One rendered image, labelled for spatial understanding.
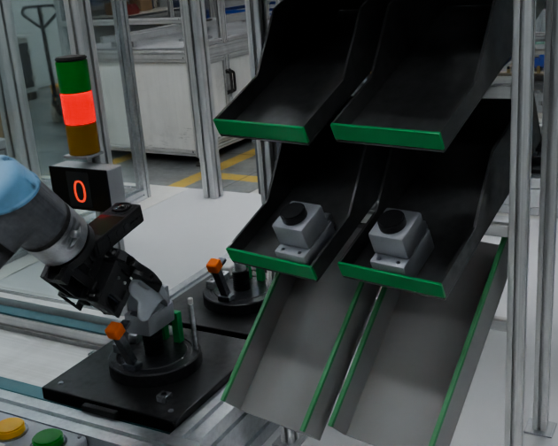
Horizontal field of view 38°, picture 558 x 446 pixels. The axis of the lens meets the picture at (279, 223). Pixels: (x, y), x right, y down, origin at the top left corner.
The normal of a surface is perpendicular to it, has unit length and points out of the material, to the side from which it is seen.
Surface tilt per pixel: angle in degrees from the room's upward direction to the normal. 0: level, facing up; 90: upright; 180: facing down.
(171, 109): 90
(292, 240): 115
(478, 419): 0
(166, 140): 90
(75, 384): 0
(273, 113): 25
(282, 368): 45
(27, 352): 0
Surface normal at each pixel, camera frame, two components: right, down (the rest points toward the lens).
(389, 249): -0.54, 0.66
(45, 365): -0.07, -0.95
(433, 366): -0.49, -0.46
